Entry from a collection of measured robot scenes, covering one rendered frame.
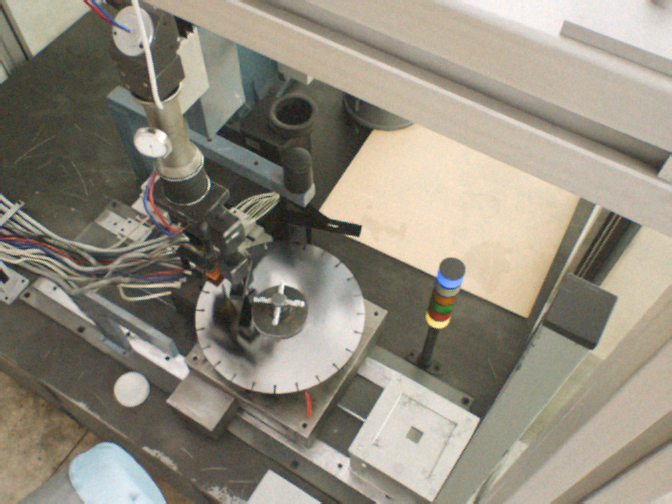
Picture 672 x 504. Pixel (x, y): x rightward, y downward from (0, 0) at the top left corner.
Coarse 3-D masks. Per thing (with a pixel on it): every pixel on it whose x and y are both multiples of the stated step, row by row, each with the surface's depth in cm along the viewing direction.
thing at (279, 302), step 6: (282, 282) 131; (282, 288) 131; (276, 294) 130; (282, 294) 130; (258, 300) 130; (264, 300) 129; (270, 300) 129; (276, 300) 129; (282, 300) 129; (288, 300) 129; (294, 300) 130; (276, 306) 129; (282, 306) 129; (276, 312) 128; (276, 318) 127; (276, 324) 127
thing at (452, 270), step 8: (440, 264) 115; (448, 264) 115; (456, 264) 115; (440, 272) 114; (448, 272) 114; (456, 272) 114; (464, 272) 114; (440, 280) 116; (448, 280) 114; (456, 280) 114; (448, 288) 116
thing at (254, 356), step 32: (256, 256) 140; (288, 256) 140; (320, 256) 140; (224, 288) 136; (256, 288) 136; (320, 288) 136; (352, 288) 136; (224, 320) 133; (320, 320) 133; (352, 320) 133; (224, 352) 129; (256, 352) 129; (288, 352) 129; (320, 352) 129; (256, 384) 126; (288, 384) 126
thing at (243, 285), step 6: (234, 234) 109; (246, 276) 129; (252, 276) 133; (240, 282) 125; (246, 282) 129; (234, 288) 127; (240, 288) 127; (246, 288) 130; (234, 294) 127; (240, 294) 127; (240, 300) 128
